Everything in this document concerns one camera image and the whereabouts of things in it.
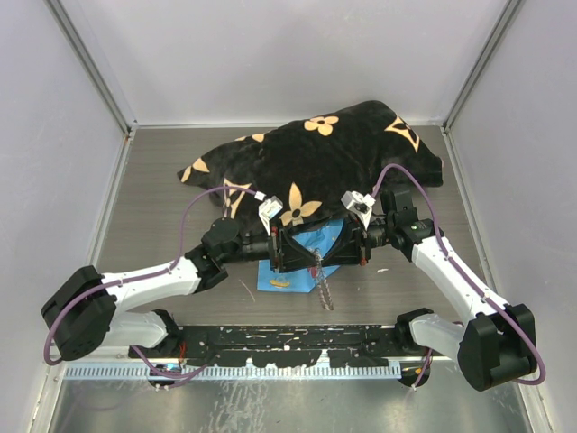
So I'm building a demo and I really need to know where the purple cable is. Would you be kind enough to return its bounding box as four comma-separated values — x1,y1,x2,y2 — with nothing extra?
43,186,267,389
371,162,547,386

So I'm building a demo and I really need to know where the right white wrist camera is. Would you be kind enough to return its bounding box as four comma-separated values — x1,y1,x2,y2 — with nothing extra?
341,190,375,232

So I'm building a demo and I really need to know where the white slotted cable duct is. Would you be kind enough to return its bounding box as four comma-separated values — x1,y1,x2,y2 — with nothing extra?
62,361,402,381

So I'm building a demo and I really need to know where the large metal keyring with rings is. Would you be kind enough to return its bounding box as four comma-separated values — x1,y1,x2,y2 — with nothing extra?
309,249,334,311

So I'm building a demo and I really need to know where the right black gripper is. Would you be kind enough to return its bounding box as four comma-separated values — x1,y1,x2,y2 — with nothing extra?
321,212,395,266

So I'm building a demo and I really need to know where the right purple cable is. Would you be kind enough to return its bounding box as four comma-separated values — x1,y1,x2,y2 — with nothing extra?
371,162,547,386

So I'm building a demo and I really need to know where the black floral plush pillow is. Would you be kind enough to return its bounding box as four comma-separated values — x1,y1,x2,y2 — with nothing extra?
177,100,444,235

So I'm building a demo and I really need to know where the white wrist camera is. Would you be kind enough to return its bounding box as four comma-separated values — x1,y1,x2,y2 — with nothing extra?
341,190,375,232
258,196,283,235

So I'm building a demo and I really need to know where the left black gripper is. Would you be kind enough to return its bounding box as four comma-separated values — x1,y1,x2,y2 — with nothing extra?
220,219,316,272

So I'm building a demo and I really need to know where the blue cartoon print cloth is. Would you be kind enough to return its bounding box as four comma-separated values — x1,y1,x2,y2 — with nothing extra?
257,219,344,293

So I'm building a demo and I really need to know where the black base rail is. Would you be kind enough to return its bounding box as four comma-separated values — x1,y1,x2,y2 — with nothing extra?
142,325,426,368

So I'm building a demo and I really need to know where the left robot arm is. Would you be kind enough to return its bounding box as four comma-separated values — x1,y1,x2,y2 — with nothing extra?
41,217,316,365

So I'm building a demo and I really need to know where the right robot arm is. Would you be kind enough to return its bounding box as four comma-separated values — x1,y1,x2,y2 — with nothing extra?
341,189,541,391

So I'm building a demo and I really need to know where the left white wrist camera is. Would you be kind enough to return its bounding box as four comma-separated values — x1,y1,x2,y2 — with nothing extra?
258,196,283,235

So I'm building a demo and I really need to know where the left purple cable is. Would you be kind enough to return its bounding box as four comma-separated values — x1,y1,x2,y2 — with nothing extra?
43,186,267,389

